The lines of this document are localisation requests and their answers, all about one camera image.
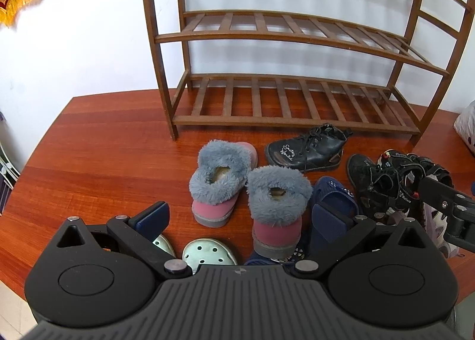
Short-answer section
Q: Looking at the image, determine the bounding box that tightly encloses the black leather boot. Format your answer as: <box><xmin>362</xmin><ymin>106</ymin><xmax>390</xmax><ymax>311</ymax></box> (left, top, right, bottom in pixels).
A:
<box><xmin>265</xmin><ymin>123</ymin><xmax>353</xmax><ymax>173</ymax></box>
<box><xmin>347</xmin><ymin>154</ymin><xmax>399</xmax><ymax>220</ymax></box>

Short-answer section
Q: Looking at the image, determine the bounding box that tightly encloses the brown wooden shoe rack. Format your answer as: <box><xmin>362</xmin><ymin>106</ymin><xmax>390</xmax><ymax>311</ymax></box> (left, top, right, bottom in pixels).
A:
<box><xmin>138</xmin><ymin>0</ymin><xmax>475</xmax><ymax>148</ymax></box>

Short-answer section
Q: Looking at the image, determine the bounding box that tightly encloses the blue slipper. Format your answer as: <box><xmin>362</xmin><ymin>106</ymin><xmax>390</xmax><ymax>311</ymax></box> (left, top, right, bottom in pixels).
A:
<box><xmin>243</xmin><ymin>242</ymin><xmax>310</xmax><ymax>266</ymax></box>
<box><xmin>300</xmin><ymin>176</ymin><xmax>360</xmax><ymax>253</ymax></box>

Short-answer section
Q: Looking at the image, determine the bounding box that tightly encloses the pink boot with grey fur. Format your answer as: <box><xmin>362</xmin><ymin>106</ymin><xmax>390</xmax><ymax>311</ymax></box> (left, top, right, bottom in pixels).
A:
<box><xmin>246</xmin><ymin>166</ymin><xmax>313</xmax><ymax>260</ymax></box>
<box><xmin>189</xmin><ymin>140</ymin><xmax>258</xmax><ymax>228</ymax></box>

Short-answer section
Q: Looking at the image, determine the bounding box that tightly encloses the dark striped object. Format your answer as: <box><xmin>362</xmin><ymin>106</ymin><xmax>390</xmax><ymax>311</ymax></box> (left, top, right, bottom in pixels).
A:
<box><xmin>0</xmin><ymin>110</ymin><xmax>21</xmax><ymax>215</ymax></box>

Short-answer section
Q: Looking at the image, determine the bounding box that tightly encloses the white printed plastic bag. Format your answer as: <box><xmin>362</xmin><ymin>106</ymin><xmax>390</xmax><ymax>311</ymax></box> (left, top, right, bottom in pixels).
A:
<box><xmin>453</xmin><ymin>100</ymin><xmax>475</xmax><ymax>157</ymax></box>

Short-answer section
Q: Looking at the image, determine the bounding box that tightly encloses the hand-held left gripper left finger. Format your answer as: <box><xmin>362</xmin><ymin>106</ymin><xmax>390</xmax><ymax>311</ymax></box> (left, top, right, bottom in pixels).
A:
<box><xmin>56</xmin><ymin>201</ymin><xmax>189</xmax><ymax>278</ymax></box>

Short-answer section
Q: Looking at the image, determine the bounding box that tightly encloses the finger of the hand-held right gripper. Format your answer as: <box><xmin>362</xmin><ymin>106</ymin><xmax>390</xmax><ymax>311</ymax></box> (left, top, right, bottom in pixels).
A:
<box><xmin>419</xmin><ymin>175</ymin><xmax>475</xmax><ymax>248</ymax></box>

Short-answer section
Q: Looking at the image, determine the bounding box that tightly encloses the purple and white sneaker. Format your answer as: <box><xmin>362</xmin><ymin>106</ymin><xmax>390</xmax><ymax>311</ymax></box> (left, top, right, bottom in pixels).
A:
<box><xmin>422</xmin><ymin>202</ymin><xmax>464</xmax><ymax>260</ymax></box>

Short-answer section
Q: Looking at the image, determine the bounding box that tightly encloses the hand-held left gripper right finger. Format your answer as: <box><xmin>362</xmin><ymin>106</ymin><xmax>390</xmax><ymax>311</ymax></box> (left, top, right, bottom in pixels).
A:
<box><xmin>292</xmin><ymin>204</ymin><xmax>427</xmax><ymax>278</ymax></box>

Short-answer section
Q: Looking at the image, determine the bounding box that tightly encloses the mint green clog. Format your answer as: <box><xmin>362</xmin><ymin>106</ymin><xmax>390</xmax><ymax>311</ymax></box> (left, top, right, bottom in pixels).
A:
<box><xmin>153</xmin><ymin>234</ymin><xmax>177</xmax><ymax>257</ymax></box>
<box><xmin>183</xmin><ymin>238</ymin><xmax>238</xmax><ymax>276</ymax></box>

